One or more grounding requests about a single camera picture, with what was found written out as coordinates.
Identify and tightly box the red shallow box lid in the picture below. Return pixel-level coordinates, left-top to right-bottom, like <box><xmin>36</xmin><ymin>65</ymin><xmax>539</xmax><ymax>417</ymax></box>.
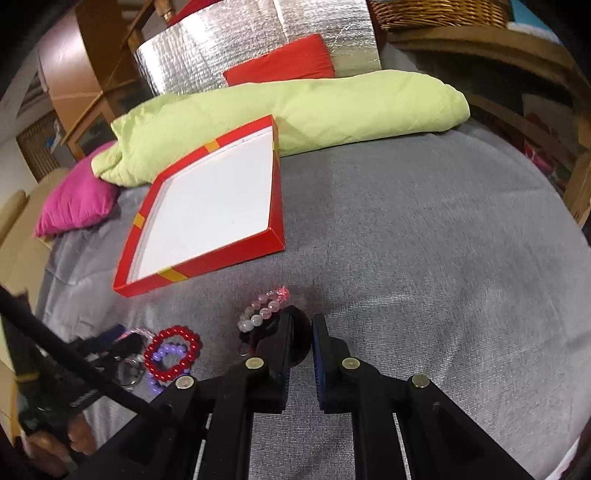
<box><xmin>112</xmin><ymin>116</ymin><xmax>286</xmax><ymax>298</ymax></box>

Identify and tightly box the purple bead bracelet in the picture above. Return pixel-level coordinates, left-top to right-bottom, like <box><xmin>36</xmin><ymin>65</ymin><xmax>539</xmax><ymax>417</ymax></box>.
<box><xmin>148</xmin><ymin>341</ymin><xmax>195</xmax><ymax>394</ymax></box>

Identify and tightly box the grey bed blanket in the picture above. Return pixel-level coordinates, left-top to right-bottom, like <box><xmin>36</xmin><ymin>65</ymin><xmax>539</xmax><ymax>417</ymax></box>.
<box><xmin>36</xmin><ymin>122</ymin><xmax>590</xmax><ymax>479</ymax></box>

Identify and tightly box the silver foil insulation panel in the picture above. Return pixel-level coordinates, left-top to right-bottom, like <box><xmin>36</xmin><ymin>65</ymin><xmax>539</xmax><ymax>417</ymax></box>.
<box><xmin>134</xmin><ymin>0</ymin><xmax>381</xmax><ymax>95</ymax></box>

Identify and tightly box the wicker basket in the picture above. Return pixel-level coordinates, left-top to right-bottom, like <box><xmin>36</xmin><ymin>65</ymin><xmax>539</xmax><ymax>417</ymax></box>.
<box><xmin>369</xmin><ymin>0</ymin><xmax>513</xmax><ymax>30</ymax></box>

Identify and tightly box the red cushion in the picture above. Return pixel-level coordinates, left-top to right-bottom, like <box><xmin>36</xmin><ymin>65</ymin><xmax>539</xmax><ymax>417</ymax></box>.
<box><xmin>223</xmin><ymin>34</ymin><xmax>335</xmax><ymax>86</ymax></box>

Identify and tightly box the light green folded duvet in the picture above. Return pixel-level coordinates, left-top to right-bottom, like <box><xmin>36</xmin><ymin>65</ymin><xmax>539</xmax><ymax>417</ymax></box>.
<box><xmin>91</xmin><ymin>70</ymin><xmax>470</xmax><ymax>187</ymax></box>

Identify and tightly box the beige sofa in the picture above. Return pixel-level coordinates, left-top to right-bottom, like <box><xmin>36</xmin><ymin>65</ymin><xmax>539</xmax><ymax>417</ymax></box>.
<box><xmin>1</xmin><ymin>168</ymin><xmax>68</xmax><ymax>440</ymax></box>

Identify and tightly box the silver metal bangle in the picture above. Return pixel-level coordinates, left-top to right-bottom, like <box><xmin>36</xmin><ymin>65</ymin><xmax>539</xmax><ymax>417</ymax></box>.
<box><xmin>114</xmin><ymin>355</ymin><xmax>145</xmax><ymax>389</ymax></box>

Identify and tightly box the magenta pillow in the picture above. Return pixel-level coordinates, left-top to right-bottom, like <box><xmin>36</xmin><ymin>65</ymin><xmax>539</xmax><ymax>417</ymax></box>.
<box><xmin>35</xmin><ymin>141</ymin><xmax>119</xmax><ymax>238</ymax></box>

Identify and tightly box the red bead bracelet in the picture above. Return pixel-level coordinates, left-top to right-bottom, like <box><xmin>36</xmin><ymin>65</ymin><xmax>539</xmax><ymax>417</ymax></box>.
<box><xmin>142</xmin><ymin>325</ymin><xmax>204</xmax><ymax>382</ymax></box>

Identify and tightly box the pink bead bracelet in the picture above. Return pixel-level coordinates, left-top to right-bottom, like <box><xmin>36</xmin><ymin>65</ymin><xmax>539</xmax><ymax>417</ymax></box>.
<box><xmin>236</xmin><ymin>286</ymin><xmax>291</xmax><ymax>334</ymax></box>

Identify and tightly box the person's left hand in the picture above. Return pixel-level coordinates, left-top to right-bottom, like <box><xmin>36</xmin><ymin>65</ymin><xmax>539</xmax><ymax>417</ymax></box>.
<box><xmin>23</xmin><ymin>414</ymin><xmax>97</xmax><ymax>478</ymax></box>

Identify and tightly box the wooden cabinet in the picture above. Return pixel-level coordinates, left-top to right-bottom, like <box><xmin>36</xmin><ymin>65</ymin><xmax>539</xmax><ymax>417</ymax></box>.
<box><xmin>38</xmin><ymin>1</ymin><xmax>151</xmax><ymax>160</ymax></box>

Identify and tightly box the wooden side shelf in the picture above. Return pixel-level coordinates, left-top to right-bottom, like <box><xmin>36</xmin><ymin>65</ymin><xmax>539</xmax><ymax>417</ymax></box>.
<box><xmin>386</xmin><ymin>26</ymin><xmax>590</xmax><ymax>225</ymax></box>

